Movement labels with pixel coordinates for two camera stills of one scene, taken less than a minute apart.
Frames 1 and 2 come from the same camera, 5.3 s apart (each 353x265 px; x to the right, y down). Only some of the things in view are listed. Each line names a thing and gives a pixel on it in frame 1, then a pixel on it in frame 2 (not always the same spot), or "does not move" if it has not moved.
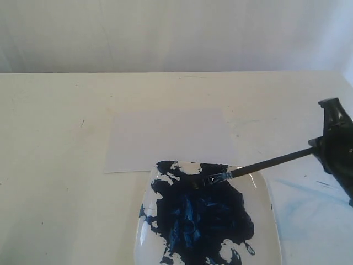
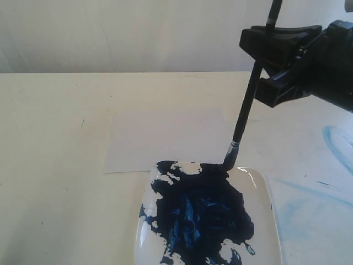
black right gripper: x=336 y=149 → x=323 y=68
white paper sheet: x=136 y=140 does not move
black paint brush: x=220 y=177 → x=230 y=157
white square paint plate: x=183 y=220 does not move
